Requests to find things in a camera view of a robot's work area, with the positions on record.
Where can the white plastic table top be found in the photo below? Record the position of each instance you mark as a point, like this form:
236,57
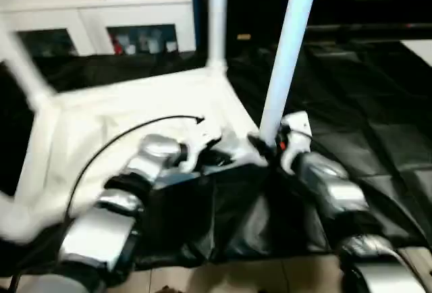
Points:
135,104

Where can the white plastic table leg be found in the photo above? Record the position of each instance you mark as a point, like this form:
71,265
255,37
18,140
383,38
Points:
217,19
17,218
290,53
23,67

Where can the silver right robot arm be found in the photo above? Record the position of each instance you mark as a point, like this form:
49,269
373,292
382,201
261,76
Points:
330,178

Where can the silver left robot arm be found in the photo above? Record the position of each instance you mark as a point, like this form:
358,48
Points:
148,158

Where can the small tan label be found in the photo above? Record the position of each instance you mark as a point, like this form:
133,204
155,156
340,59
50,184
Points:
244,36

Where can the dark brown rounded object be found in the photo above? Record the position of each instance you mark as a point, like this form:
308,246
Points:
167,289

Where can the white flat board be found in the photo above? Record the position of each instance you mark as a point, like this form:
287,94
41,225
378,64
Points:
420,51

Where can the white cabinet with glass doors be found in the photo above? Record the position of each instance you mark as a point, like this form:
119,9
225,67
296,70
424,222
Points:
84,13

